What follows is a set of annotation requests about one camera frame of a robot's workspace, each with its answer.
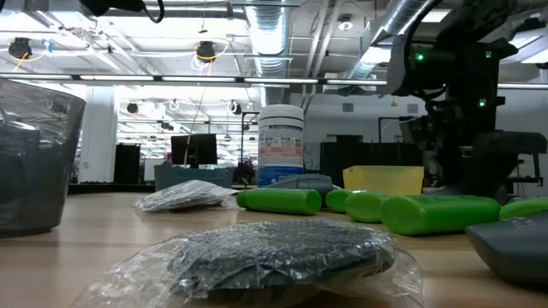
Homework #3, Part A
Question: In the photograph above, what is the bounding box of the clear bag with dark contents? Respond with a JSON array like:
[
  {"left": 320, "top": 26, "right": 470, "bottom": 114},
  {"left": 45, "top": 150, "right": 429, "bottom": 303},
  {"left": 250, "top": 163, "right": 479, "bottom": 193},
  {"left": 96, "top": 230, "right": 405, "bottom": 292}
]
[
  {"left": 70, "top": 218, "right": 425, "bottom": 308},
  {"left": 134, "top": 179, "right": 240, "bottom": 213}
]

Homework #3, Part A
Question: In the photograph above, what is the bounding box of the long ceiling light rail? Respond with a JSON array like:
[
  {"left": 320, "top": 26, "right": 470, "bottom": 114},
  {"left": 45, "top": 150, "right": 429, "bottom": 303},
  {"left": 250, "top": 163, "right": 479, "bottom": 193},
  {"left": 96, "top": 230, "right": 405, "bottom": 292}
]
[{"left": 0, "top": 73, "right": 548, "bottom": 90}]

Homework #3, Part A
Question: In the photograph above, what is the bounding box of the black room partition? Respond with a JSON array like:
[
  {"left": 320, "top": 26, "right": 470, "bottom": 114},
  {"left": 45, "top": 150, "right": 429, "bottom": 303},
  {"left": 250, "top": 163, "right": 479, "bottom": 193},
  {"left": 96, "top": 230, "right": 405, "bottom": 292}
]
[{"left": 319, "top": 135, "right": 425, "bottom": 189}]

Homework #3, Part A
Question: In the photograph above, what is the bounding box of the green plastic bottle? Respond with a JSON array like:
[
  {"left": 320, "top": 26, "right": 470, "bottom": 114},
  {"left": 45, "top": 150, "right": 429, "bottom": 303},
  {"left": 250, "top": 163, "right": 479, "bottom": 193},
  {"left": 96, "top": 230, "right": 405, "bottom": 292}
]
[
  {"left": 236, "top": 187, "right": 323, "bottom": 216},
  {"left": 498, "top": 197, "right": 548, "bottom": 222},
  {"left": 325, "top": 188, "right": 359, "bottom": 214},
  {"left": 344, "top": 191, "right": 389, "bottom": 223},
  {"left": 379, "top": 194, "right": 502, "bottom": 236}
]

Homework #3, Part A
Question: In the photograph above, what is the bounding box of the yellow translucent bin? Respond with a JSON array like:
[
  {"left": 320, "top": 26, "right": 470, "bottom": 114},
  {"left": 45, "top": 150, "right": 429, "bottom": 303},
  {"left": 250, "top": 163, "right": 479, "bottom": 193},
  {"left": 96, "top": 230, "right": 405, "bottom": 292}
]
[{"left": 342, "top": 165, "right": 425, "bottom": 197}]

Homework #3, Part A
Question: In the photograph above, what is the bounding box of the dark translucent grey bin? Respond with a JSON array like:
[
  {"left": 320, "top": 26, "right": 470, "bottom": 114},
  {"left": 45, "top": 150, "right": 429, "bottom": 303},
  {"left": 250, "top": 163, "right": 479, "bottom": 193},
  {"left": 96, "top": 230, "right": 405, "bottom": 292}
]
[{"left": 0, "top": 78, "right": 86, "bottom": 239}]

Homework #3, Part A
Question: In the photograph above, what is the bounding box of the black desk stand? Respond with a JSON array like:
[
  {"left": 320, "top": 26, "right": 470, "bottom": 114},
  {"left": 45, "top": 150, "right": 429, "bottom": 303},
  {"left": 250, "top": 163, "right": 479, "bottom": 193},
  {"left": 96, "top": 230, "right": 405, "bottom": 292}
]
[{"left": 515, "top": 152, "right": 544, "bottom": 187}]

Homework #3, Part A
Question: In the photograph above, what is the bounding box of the teal plastic bin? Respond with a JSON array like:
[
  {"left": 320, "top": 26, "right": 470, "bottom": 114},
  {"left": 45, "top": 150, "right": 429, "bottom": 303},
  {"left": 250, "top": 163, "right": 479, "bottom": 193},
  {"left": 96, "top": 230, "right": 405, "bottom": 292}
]
[{"left": 153, "top": 164, "right": 235, "bottom": 193}]

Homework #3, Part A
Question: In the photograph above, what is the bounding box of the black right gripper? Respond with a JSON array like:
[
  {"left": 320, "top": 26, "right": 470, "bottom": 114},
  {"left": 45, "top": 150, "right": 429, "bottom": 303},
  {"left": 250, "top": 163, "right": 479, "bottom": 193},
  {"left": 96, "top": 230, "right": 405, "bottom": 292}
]
[{"left": 427, "top": 98, "right": 548, "bottom": 202}]

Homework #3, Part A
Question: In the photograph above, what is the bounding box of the white wipes canister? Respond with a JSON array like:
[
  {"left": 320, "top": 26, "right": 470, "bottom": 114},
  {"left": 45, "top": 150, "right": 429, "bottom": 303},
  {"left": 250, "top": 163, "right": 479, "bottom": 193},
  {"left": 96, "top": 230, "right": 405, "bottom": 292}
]
[{"left": 257, "top": 104, "right": 305, "bottom": 188}]

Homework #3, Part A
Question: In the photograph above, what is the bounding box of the black computer monitor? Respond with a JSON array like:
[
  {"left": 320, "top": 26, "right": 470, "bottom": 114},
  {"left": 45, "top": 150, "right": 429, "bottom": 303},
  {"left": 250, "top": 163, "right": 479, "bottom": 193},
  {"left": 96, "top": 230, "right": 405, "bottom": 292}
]
[{"left": 170, "top": 133, "right": 218, "bottom": 167}]

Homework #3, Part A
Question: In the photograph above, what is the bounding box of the black ceiling reel yellow cable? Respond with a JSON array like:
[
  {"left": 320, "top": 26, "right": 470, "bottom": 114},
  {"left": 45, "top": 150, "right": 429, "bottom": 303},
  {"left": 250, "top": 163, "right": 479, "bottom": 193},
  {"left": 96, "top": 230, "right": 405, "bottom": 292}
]
[
  {"left": 194, "top": 38, "right": 232, "bottom": 63},
  {"left": 7, "top": 37, "right": 51, "bottom": 72}
]

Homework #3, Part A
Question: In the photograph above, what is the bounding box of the slanted silver ceiling duct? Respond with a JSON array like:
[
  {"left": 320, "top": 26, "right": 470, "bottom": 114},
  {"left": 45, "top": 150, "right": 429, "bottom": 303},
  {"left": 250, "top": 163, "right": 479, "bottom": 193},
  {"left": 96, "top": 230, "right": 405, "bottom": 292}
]
[{"left": 342, "top": 0, "right": 433, "bottom": 82}]

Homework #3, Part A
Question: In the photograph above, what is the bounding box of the black cabinet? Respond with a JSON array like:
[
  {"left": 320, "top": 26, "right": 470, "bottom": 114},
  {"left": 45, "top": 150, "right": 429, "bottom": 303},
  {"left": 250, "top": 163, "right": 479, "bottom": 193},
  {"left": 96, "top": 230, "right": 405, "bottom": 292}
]
[{"left": 113, "top": 143, "right": 142, "bottom": 185}]

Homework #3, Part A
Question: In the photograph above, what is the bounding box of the white building column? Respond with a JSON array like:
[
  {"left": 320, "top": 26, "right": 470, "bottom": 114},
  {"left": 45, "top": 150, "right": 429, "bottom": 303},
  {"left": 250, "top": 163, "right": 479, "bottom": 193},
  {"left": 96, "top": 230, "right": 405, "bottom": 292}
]
[{"left": 79, "top": 87, "right": 119, "bottom": 184}]

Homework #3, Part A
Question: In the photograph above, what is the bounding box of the thin black metal frame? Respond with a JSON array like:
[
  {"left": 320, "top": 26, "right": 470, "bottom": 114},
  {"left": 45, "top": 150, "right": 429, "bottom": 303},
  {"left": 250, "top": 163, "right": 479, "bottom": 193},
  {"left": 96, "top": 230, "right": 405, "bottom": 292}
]
[{"left": 240, "top": 111, "right": 260, "bottom": 166}]

